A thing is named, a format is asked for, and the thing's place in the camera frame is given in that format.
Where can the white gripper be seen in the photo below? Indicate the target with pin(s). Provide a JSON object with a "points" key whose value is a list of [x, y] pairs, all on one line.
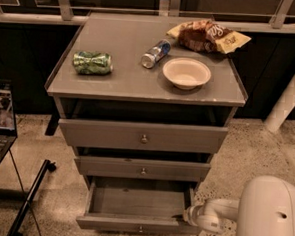
{"points": [[193, 215]]}

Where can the grey bottom drawer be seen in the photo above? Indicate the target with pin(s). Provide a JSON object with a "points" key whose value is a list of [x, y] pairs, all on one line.
{"points": [[138, 205]]}

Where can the grey drawer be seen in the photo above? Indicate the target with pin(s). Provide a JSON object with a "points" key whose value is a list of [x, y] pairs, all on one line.
{"points": [[138, 205], [142, 136], [142, 169]]}

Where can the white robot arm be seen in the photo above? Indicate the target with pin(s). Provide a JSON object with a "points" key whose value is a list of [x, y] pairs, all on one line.
{"points": [[266, 208]]}

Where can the grey top drawer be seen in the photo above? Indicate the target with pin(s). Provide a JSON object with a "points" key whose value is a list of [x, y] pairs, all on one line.
{"points": [[142, 136]]}

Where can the grey drawer cabinet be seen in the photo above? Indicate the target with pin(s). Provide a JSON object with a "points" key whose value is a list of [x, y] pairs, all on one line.
{"points": [[132, 93]]}

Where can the grey middle drawer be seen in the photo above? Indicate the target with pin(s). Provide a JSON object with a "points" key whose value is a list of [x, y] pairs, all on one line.
{"points": [[142, 169]]}

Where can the white paper bowl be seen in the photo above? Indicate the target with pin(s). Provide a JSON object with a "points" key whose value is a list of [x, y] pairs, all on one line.
{"points": [[186, 73]]}

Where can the white diagonal pole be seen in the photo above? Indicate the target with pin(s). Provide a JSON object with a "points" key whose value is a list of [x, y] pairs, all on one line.
{"points": [[282, 109]]}

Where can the blue silver soda can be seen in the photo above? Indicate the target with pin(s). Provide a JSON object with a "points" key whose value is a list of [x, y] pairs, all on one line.
{"points": [[155, 54]]}

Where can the brown yellow chip bag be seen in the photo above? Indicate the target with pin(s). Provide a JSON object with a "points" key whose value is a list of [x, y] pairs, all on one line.
{"points": [[207, 36]]}

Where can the crushed green soda can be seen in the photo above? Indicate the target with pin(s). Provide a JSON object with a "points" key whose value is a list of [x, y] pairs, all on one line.
{"points": [[88, 63]]}

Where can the metal window railing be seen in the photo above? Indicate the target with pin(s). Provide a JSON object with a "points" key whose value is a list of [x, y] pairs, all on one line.
{"points": [[243, 15]]}

